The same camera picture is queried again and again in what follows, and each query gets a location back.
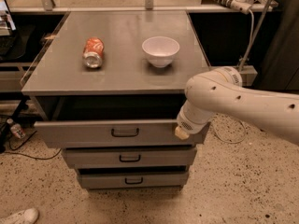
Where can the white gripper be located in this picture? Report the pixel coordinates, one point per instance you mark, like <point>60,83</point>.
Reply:
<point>189,122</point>

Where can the grey top drawer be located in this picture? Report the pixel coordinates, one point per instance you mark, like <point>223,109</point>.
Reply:
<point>86,121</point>

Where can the grey drawer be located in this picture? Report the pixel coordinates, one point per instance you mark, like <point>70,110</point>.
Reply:
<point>88,158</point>
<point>128,178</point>
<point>86,121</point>

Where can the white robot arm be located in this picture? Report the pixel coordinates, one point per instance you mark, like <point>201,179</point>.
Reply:
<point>220,91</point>

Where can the grey bottom drawer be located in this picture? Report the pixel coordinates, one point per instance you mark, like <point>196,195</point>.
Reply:
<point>128,178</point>

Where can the grey drawer cabinet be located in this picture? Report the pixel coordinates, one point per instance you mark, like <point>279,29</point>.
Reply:
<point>125,69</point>

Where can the grey middle drawer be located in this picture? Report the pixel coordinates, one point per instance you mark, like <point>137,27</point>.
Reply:
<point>88,158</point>

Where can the white ceramic bowl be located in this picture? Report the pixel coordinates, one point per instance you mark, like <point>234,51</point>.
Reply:
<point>160,51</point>

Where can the orange soda can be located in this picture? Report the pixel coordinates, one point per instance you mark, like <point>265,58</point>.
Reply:
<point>93,53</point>

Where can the white power strip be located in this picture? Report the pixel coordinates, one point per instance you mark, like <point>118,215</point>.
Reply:
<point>238,5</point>

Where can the small plastic bottle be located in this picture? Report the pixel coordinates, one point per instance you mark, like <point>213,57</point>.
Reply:
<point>16,129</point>

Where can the white shoe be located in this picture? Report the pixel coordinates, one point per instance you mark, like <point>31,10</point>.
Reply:
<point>28,216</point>

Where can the black top drawer handle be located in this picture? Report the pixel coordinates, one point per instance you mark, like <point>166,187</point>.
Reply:
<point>123,133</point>

